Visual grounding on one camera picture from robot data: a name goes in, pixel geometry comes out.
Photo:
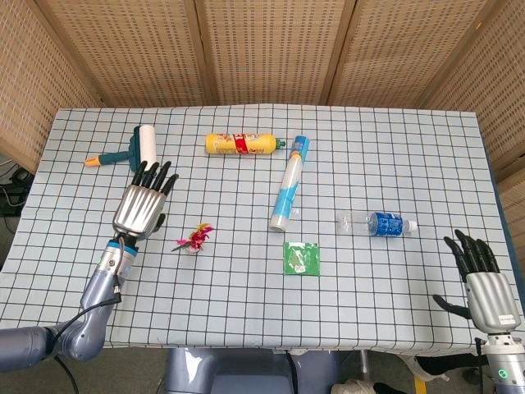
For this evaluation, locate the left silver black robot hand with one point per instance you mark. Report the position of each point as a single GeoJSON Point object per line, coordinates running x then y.
{"type": "Point", "coordinates": [139, 207]}

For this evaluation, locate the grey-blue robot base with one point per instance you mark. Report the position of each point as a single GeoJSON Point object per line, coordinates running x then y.
{"type": "Point", "coordinates": [246, 371]}

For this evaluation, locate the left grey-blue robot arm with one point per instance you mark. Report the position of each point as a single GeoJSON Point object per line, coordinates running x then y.
{"type": "Point", "coordinates": [90, 312]}

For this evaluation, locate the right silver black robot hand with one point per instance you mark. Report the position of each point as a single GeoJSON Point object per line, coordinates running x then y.
{"type": "Point", "coordinates": [492, 299]}

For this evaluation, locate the blue checked tablecloth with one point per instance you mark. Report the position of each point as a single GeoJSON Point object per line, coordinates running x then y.
{"type": "Point", "coordinates": [262, 287]}

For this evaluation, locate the yellow bottle with green cap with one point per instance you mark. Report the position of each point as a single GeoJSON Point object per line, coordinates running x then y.
{"type": "Point", "coordinates": [240, 144]}

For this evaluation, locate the woven wooden screen panel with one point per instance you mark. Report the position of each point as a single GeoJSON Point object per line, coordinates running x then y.
{"type": "Point", "coordinates": [37, 74]}
{"type": "Point", "coordinates": [406, 45]}
{"type": "Point", "coordinates": [123, 45]}
{"type": "Point", "coordinates": [270, 45]}
{"type": "Point", "coordinates": [496, 82]}

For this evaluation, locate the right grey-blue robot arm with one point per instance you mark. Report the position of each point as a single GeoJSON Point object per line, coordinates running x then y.
{"type": "Point", "coordinates": [506, 365]}

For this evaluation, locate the green foil packet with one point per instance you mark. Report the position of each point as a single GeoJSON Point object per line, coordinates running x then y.
{"type": "Point", "coordinates": [301, 258]}

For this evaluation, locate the colourful feather shuttlecock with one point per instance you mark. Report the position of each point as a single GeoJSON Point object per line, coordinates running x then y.
{"type": "Point", "coordinates": [196, 240]}

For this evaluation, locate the teal lint roller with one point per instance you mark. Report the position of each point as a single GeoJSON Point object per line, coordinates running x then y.
{"type": "Point", "coordinates": [141, 147]}

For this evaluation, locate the blue white plastic bag roll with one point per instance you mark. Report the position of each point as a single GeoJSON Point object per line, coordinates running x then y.
{"type": "Point", "coordinates": [289, 184]}

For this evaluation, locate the clear water bottle blue label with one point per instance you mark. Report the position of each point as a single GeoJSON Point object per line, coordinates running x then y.
{"type": "Point", "coordinates": [381, 224]}

